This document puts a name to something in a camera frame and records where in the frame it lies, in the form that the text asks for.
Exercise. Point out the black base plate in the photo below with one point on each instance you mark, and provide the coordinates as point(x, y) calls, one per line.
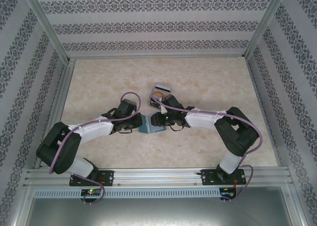
point(107, 177)
point(208, 176)

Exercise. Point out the aluminium side rail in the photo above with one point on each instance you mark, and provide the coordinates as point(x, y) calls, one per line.
point(58, 107)

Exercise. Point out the blue box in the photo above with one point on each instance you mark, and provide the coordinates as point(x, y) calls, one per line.
point(153, 129)

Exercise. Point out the clear acrylic card box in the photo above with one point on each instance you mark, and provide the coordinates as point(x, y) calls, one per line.
point(150, 102)

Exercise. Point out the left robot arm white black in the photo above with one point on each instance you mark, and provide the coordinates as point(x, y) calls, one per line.
point(94, 129)

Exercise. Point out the grey metal sheet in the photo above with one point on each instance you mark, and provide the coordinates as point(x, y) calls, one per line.
point(158, 213)

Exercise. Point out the aluminium mounting rail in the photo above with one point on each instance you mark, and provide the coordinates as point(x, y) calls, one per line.
point(158, 176)

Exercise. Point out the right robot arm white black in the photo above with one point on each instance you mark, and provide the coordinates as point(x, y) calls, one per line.
point(203, 119)

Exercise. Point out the orange plastic card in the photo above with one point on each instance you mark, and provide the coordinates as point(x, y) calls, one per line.
point(158, 94)

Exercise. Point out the aluminium frame beam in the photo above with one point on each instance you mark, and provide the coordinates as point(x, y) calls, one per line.
point(158, 57)

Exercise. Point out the aluminium frame post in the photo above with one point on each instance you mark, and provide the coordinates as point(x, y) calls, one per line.
point(265, 20)
point(44, 22)

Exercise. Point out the small circuit board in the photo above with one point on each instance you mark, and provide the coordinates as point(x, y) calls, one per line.
point(91, 192)
point(229, 193)

